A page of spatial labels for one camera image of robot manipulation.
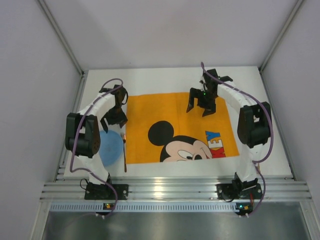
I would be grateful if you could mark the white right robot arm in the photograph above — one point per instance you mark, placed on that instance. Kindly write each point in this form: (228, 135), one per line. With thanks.
(254, 128)

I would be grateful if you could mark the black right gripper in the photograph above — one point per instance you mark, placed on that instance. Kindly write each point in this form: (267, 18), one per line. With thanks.
(202, 96)

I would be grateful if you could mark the orange Mickey Mouse placemat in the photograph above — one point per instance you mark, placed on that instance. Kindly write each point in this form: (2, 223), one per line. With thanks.
(215, 131)

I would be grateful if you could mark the blue plate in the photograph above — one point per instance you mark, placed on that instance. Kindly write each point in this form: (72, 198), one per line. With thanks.
(111, 147)

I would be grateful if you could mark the rose gold fork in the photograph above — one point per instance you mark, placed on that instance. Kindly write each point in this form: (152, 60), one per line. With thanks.
(123, 136)

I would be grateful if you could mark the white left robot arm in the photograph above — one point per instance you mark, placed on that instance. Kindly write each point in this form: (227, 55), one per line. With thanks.
(83, 135)

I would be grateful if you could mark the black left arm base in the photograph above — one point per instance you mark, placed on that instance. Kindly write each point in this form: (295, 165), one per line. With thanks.
(104, 192)

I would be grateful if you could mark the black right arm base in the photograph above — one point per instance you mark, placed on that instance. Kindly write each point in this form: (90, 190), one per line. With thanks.
(239, 189)

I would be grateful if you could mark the aluminium front rail frame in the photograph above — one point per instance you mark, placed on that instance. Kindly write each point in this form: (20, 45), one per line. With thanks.
(176, 190)

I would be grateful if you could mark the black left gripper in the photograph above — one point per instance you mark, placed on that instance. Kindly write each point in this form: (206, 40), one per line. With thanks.
(115, 117)

